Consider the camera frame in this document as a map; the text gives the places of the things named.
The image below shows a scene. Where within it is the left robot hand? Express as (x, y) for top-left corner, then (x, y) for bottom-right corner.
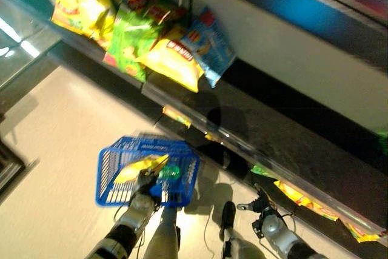
(132, 169), (162, 204)

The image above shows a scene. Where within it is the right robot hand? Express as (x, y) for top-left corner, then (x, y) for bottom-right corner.
(236, 183), (274, 215)

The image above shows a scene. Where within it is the small yellow chip bag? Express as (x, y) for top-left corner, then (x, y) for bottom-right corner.
(113, 153), (170, 184)

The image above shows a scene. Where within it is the blue plastic shopping basket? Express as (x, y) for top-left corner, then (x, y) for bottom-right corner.
(95, 136), (201, 209)

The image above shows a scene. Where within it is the green snack pack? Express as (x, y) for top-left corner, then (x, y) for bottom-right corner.
(158, 164), (183, 180)

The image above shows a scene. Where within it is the green chip bag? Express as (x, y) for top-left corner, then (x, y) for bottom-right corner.
(250, 164), (277, 178)
(103, 4), (162, 83)

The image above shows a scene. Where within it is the left silver robot leg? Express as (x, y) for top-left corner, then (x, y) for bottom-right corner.
(142, 206), (182, 259)

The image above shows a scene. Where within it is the yellow chip bag red logo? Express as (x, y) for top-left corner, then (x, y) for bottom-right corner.
(136, 36), (205, 93)

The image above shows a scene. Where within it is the green snack bag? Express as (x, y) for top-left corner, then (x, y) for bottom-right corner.
(376, 127), (388, 157)

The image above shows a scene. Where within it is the dark floor fixture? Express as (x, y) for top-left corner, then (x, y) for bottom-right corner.
(0, 137), (25, 195)

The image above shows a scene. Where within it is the light blue chip bag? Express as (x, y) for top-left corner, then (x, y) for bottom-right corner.
(181, 7), (237, 88)

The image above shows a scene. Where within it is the large yellow chip bag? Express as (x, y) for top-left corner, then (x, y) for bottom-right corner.
(50, 0), (115, 40)

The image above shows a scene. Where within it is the glass display case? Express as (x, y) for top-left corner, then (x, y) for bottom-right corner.
(0, 0), (61, 90)

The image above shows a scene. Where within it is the dark shelf board blue strip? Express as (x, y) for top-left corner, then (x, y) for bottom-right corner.
(181, 0), (388, 73)

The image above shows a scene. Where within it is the black shelf board clear rail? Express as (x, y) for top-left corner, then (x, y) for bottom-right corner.
(47, 39), (388, 259)

